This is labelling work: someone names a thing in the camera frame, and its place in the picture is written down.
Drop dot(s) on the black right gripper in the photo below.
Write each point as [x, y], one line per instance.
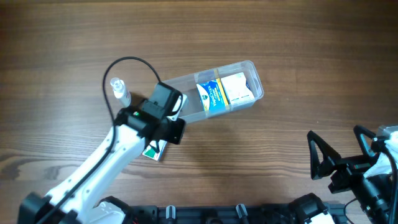
[342, 168]

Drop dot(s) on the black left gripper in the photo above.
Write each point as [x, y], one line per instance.
[178, 131]

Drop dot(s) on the white green Panadol box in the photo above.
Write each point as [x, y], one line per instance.
[155, 150]

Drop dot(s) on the blue VapoDrops box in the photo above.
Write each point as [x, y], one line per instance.
[213, 96]

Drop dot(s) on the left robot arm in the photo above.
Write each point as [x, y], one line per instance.
[133, 130]

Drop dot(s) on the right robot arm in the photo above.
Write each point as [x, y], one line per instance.
[377, 195]

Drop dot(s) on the white medicine box in container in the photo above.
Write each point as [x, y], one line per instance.
[236, 88]

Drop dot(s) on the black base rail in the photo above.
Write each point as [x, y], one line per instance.
[106, 212]

